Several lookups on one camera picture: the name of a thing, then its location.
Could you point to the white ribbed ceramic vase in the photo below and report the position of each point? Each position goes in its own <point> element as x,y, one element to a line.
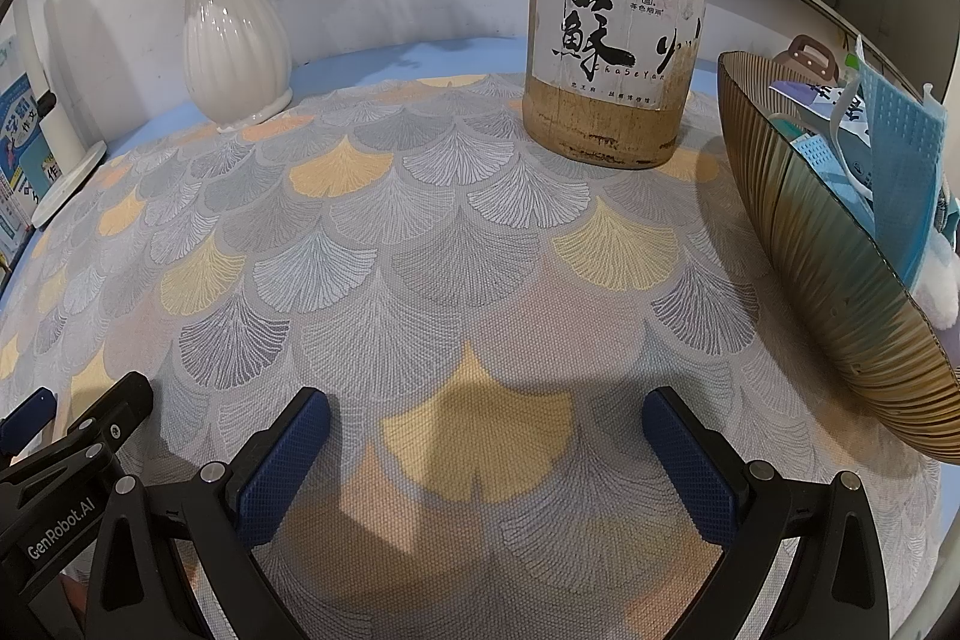
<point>232,55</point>

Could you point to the light blue face mask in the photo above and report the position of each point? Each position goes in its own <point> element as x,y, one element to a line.
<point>817,156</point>

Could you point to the amber ribbed glass bowl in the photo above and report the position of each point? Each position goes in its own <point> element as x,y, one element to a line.
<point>825,280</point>

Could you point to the bamboo pen holder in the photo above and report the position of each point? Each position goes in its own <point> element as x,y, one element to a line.
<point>600,130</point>

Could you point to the printed face mask packet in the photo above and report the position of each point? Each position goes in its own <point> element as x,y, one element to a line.
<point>810,96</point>

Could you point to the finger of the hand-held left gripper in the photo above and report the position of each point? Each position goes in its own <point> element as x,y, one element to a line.
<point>26,422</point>
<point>124,404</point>

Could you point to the ginkgo patterned table mat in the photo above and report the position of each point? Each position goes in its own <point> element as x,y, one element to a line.
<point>450,250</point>

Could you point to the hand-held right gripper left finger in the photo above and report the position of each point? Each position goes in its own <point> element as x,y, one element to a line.
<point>289,460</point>

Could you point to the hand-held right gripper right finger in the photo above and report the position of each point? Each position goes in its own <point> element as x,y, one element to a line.
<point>690,460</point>

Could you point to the stack of books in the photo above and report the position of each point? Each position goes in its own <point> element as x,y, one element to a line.
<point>19,160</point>

